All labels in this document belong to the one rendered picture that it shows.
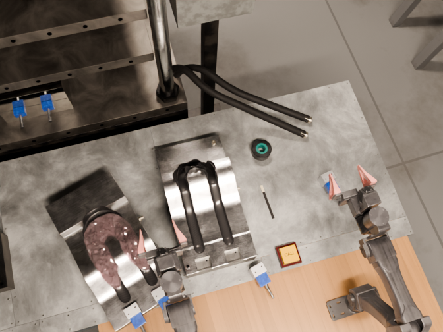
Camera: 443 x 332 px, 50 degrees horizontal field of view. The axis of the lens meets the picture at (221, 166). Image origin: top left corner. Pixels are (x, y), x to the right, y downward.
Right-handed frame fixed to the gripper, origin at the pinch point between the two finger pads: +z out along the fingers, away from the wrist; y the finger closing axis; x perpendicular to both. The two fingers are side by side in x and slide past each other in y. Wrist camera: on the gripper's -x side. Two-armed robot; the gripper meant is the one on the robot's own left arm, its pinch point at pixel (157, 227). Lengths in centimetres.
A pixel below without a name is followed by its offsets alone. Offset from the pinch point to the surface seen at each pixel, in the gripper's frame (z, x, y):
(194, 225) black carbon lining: 5.2, 32.1, -12.2
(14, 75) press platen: 74, 15, 35
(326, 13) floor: 139, 118, -142
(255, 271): -16.6, 34.9, -28.6
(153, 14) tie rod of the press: 62, -15, -17
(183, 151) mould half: 35, 34, -17
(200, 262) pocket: -8.0, 33.9, -10.5
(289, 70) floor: 104, 119, -103
